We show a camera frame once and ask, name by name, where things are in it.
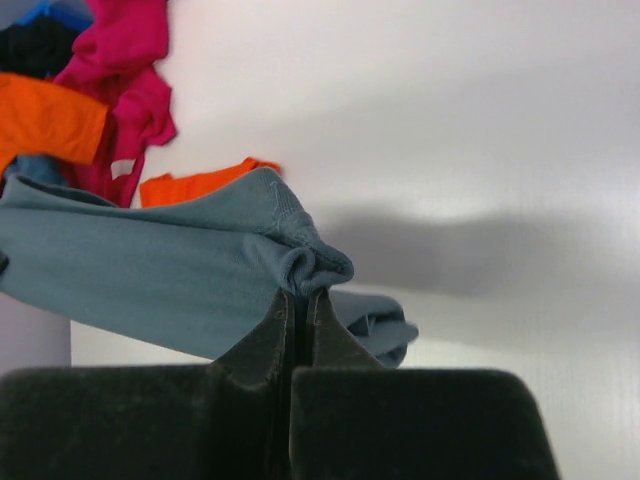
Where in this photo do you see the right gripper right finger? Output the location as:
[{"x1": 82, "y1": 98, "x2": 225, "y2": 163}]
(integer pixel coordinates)
[{"x1": 289, "y1": 290, "x2": 559, "y2": 479}]

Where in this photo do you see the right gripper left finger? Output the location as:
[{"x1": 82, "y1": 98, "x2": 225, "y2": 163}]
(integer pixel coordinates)
[{"x1": 1, "y1": 292, "x2": 296, "y2": 479}]

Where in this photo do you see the grey-blue t-shirt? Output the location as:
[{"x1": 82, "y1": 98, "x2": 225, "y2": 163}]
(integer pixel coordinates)
[{"x1": 1, "y1": 168, "x2": 418, "y2": 368}]

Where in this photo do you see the orange t-shirt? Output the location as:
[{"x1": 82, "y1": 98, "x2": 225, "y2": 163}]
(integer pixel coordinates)
[
  {"x1": 1, "y1": 73, "x2": 109, "y2": 170},
  {"x1": 139, "y1": 157, "x2": 283, "y2": 208}
]

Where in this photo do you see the teal blue t-shirt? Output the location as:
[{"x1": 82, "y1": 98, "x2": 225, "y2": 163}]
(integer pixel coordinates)
[{"x1": 3, "y1": 154, "x2": 68, "y2": 187}]

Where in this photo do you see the crumpled orange t-shirt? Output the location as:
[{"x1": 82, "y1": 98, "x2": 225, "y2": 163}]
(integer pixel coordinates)
[{"x1": 1, "y1": 73, "x2": 109, "y2": 170}]

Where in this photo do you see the magenta t-shirt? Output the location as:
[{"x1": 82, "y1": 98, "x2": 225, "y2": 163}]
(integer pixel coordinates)
[{"x1": 54, "y1": 0, "x2": 177, "y2": 207}]

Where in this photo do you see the black garment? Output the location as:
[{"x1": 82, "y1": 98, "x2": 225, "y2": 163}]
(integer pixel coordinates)
[{"x1": 1, "y1": 15, "x2": 93, "y2": 79}]

